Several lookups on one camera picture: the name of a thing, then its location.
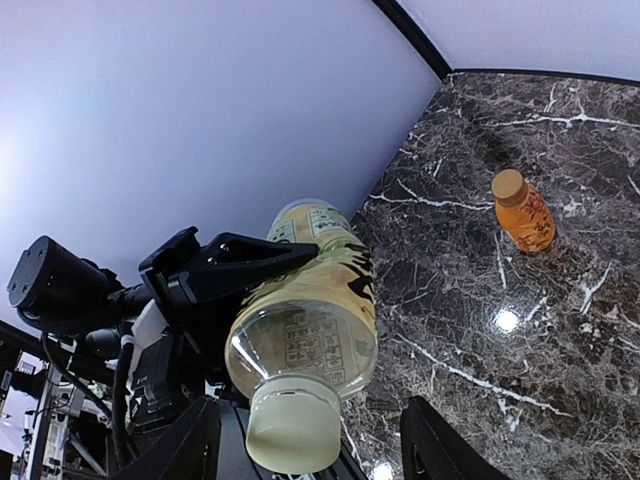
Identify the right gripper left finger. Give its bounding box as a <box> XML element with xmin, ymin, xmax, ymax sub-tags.
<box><xmin>108</xmin><ymin>395</ymin><xmax>250</xmax><ymax>479</ymax></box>

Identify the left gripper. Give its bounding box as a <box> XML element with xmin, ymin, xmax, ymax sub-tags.
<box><xmin>139</xmin><ymin>226</ymin><xmax>319</xmax><ymax>407</ymax></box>

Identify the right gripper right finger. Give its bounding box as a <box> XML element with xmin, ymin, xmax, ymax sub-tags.
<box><xmin>400</xmin><ymin>396</ymin><xmax>509</xmax><ymax>480</ymax></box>

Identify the pale green bottle cap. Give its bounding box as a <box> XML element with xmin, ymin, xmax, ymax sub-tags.
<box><xmin>245</xmin><ymin>375</ymin><xmax>341</xmax><ymax>475</ymax></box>

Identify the green tea bottle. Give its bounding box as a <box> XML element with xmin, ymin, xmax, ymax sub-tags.
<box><xmin>225</xmin><ymin>199</ymin><xmax>378</xmax><ymax>399</ymax></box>

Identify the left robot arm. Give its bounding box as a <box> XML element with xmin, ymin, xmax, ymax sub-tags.
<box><xmin>7</xmin><ymin>227</ymin><xmax>319</xmax><ymax>479</ymax></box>

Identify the orange juice bottle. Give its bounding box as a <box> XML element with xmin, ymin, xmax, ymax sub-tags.
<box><xmin>491</xmin><ymin>169</ymin><xmax>556</xmax><ymax>254</ymax></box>

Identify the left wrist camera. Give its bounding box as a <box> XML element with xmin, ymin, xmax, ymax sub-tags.
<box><xmin>125</xmin><ymin>300</ymin><xmax>175</xmax><ymax>431</ymax></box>

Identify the left black corner post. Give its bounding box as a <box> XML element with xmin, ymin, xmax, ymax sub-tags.
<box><xmin>373</xmin><ymin>0</ymin><xmax>453</xmax><ymax>80</ymax></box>

